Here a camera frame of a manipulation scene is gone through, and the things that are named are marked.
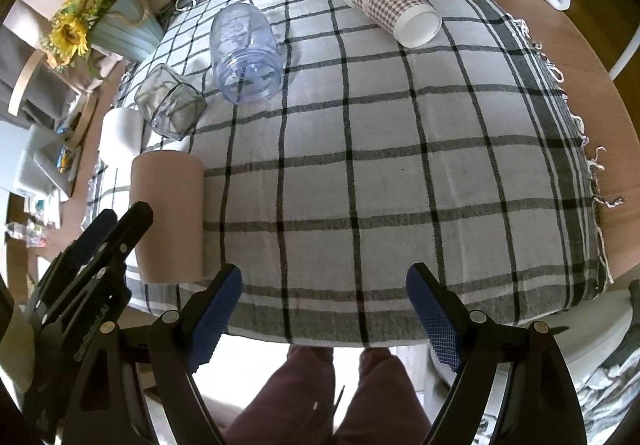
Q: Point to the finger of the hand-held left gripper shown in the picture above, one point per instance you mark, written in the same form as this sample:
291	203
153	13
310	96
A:
136	219
100	227

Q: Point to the blue transparent plastic cup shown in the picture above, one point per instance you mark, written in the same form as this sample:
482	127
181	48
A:
240	42

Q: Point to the white chair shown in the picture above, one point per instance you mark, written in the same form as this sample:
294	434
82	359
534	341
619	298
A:
595	330

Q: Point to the grey checked tablecloth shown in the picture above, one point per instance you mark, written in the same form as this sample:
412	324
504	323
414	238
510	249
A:
400	175

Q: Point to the brown paper cup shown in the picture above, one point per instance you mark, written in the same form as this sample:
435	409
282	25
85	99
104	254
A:
170	215

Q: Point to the white cup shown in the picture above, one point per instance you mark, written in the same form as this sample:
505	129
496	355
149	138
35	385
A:
120	135

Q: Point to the person's left leg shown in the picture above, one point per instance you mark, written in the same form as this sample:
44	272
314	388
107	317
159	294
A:
285	400

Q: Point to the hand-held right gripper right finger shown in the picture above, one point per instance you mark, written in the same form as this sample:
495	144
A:
436	322

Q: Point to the clear square glass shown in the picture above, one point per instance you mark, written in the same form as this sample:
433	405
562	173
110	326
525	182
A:
170	100

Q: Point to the sunflower bouquet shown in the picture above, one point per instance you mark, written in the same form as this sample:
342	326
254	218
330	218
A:
75	12

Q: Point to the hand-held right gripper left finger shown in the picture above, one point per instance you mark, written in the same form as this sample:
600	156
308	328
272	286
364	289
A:
214	320

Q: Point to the white rod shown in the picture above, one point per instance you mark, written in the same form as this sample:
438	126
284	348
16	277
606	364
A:
627	47

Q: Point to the light blue flower pot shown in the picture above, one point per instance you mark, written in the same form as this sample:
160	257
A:
125	32

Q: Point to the white storage box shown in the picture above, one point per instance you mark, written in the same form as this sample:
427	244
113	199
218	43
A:
30	160

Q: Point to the person's right leg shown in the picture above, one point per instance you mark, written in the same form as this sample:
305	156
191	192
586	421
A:
385	400

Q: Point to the person's leg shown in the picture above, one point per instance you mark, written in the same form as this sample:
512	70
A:
285	400
385	400

